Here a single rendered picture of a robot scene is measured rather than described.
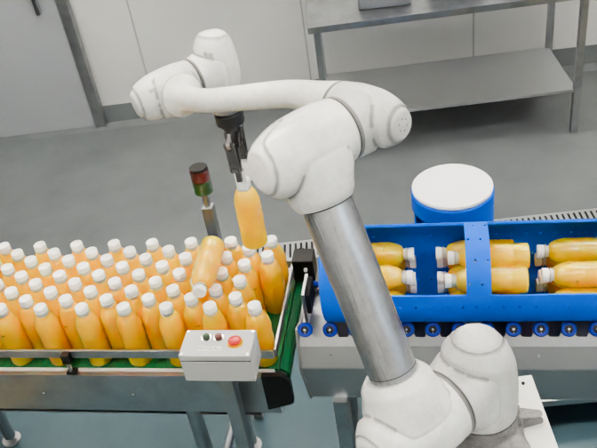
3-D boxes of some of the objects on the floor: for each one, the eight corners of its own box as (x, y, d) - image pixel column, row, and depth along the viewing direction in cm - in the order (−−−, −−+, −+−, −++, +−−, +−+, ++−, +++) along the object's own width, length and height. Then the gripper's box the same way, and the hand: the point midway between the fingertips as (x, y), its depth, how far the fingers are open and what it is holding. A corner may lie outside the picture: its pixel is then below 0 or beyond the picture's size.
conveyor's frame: (322, 549, 275) (288, 379, 222) (-85, 530, 305) (-202, 374, 252) (335, 439, 313) (307, 271, 260) (-29, 431, 343) (-121, 278, 290)
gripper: (234, 125, 190) (251, 203, 204) (248, 93, 203) (263, 168, 217) (206, 126, 191) (225, 204, 205) (221, 94, 204) (238, 169, 218)
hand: (242, 175), depth 209 cm, fingers closed on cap, 4 cm apart
